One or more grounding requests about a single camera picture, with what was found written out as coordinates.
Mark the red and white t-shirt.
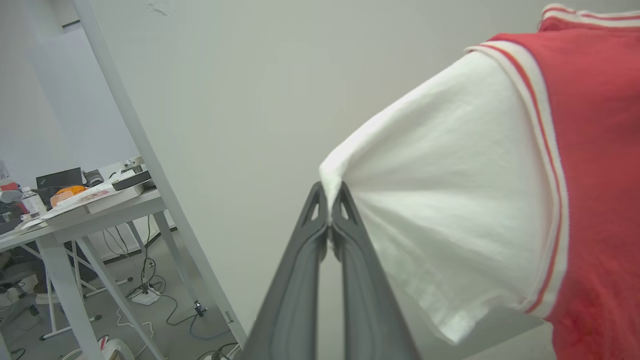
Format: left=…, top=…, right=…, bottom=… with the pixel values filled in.
left=318, top=3, right=640, bottom=360

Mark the white floor cable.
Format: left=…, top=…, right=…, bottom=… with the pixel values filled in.
left=115, top=307, right=154, bottom=359

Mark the white tape roll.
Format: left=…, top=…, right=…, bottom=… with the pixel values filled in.
left=97, top=335, right=136, bottom=360

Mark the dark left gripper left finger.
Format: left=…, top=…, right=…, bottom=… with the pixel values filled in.
left=239, top=181, right=330, bottom=360

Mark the clear plastic bottle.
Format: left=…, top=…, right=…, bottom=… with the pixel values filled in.
left=20, top=186, right=49, bottom=219

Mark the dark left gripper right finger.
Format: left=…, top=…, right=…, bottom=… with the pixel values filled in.
left=330, top=181, right=422, bottom=360

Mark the dark grey flat device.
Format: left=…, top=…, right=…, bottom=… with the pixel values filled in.
left=110, top=169, right=153, bottom=192

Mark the black floor cable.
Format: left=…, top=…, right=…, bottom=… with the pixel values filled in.
left=149, top=292, right=198, bottom=327

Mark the white flat box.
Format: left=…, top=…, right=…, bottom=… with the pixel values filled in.
left=49, top=182, right=146, bottom=217

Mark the orange object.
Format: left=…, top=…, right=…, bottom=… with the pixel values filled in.
left=49, top=184, right=87, bottom=207

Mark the white power strip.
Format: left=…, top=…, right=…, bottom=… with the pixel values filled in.
left=130, top=289, right=161, bottom=307

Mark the white metal partition post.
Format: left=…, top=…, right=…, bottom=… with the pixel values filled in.
left=72, top=0, right=250, bottom=349

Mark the black laptop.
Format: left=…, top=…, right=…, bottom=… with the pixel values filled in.
left=35, top=167, right=84, bottom=191

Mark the blue floor cable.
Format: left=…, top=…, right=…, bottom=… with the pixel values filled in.
left=188, top=312, right=232, bottom=343

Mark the white work table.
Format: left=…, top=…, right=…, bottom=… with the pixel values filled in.
left=0, top=187, right=207, bottom=360

